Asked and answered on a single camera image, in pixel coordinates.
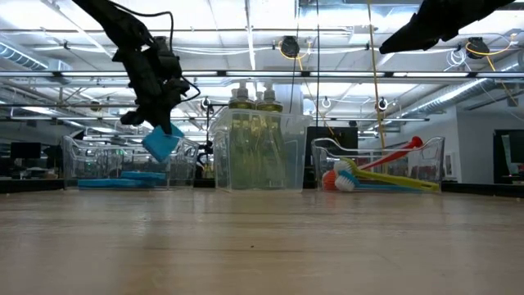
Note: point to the blue dish brush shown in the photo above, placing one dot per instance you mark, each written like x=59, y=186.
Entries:
x=346, y=183

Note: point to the yellow-green dish brush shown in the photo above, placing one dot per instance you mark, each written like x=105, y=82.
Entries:
x=389, y=178

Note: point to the black cabinet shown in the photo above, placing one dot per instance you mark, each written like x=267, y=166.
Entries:
x=331, y=133

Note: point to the long ceiling light strip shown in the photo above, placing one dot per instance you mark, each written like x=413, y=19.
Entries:
x=245, y=74

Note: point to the dark wall monitor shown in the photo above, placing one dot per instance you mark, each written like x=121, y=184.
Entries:
x=509, y=155

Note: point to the blue sponge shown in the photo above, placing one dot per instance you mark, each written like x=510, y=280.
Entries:
x=161, y=145
x=110, y=184
x=143, y=175

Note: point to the translucent plastic tub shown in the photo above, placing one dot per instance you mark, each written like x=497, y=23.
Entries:
x=262, y=155

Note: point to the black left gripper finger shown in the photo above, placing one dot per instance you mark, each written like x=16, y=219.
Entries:
x=133, y=117
x=161, y=116

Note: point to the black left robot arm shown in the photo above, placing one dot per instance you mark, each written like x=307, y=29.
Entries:
x=114, y=20

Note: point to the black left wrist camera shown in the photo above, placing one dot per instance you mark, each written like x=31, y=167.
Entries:
x=168, y=59

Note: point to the black standing fan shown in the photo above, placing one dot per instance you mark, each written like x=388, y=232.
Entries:
x=376, y=82

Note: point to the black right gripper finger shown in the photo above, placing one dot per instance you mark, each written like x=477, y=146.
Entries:
x=421, y=30

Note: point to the red dish brush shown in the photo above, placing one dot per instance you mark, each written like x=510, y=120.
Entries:
x=393, y=155

